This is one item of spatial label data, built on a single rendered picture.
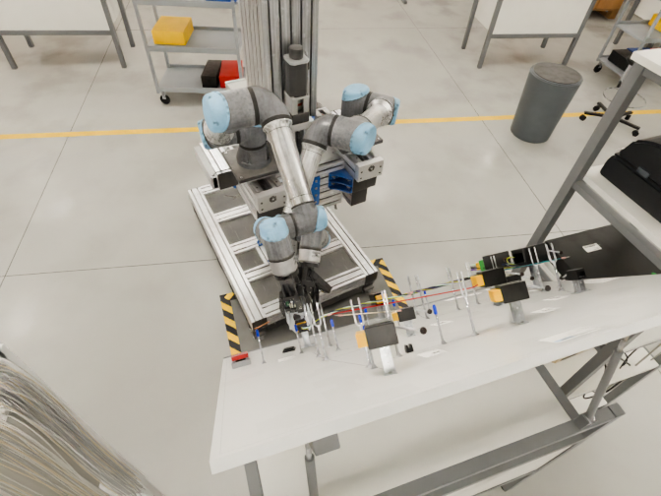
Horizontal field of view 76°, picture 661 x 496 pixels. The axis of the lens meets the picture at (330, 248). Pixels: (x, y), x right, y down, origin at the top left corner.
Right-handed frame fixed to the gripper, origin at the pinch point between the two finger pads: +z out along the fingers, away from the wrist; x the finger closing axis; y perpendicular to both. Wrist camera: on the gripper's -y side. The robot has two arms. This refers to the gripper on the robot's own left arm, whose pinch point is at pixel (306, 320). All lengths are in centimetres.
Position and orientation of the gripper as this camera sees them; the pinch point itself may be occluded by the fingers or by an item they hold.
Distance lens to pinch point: 148.7
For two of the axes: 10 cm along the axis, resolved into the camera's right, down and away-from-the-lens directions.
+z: -1.2, 9.9, -0.7
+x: 7.0, 0.3, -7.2
